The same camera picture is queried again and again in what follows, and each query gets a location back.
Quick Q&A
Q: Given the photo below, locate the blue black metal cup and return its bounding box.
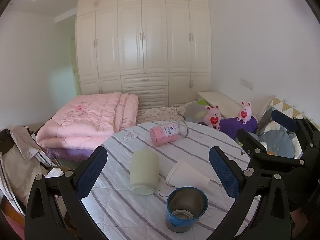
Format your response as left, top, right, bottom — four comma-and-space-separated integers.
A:
165, 186, 208, 233

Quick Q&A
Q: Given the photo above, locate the white paper cup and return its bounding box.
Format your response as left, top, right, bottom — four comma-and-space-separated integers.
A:
166, 160, 210, 189

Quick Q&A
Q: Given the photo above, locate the beige cylindrical cup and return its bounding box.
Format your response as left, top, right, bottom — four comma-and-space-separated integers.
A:
130, 148, 159, 196

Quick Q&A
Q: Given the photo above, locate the grey plush pillow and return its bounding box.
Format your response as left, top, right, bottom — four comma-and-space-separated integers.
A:
250, 130, 302, 159

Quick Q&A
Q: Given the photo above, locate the purple cushion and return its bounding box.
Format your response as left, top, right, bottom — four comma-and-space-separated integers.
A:
199, 115, 259, 140

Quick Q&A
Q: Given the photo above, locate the right pink bunny plush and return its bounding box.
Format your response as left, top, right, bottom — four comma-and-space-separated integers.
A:
237, 102, 252, 125

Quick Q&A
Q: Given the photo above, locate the pink bunny plush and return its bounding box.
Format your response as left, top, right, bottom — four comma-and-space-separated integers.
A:
203, 105, 221, 130
237, 102, 252, 125

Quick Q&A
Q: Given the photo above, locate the white bedside cabinet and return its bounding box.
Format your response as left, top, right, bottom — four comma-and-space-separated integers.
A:
198, 92, 242, 119

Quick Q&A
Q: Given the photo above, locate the left pink bunny plush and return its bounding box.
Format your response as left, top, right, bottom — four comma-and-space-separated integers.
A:
203, 105, 221, 130

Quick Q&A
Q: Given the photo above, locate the striped white table cloth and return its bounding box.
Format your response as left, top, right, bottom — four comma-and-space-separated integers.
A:
82, 122, 249, 239

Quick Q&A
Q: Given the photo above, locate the beige jacket on chair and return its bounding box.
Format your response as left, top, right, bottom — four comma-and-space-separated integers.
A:
1, 126, 62, 216

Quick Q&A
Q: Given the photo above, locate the grey flower pillow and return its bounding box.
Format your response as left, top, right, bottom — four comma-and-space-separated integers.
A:
181, 100, 212, 124

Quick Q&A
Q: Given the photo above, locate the heart patterned bed sheet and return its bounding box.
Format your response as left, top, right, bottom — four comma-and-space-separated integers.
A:
136, 103, 188, 124

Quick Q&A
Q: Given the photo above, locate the folded pink quilt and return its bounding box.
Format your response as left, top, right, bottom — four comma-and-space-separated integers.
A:
36, 92, 139, 150

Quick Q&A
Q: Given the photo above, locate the pink sleeved glass jar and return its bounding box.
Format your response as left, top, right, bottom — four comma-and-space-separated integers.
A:
150, 121, 189, 146

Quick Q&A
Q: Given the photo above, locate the cream white wardrobe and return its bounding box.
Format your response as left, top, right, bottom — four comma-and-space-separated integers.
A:
75, 0, 212, 108

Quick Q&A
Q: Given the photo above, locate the white wall outlet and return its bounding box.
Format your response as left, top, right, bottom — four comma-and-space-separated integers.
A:
240, 79, 254, 90

